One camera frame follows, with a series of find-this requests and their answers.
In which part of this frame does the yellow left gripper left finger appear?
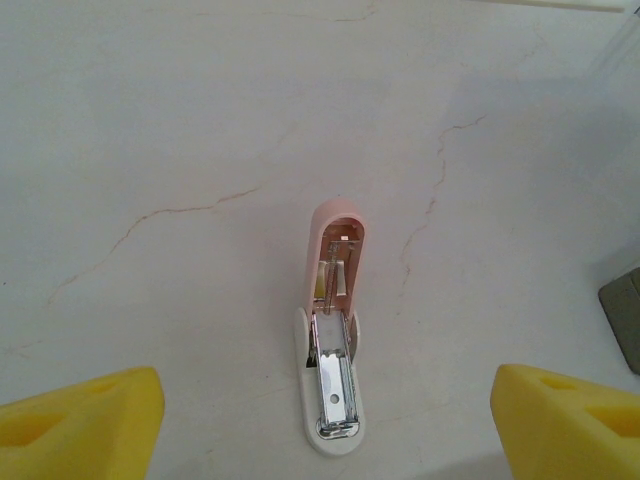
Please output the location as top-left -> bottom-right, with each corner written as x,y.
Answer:
0,366 -> 166,480

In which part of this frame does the pink and white stapler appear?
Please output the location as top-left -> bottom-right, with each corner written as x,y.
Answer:
292,197 -> 371,458

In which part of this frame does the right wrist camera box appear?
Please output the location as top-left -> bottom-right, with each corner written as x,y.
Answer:
597,268 -> 640,376

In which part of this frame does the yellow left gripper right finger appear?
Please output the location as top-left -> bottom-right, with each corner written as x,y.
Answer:
489,363 -> 640,480

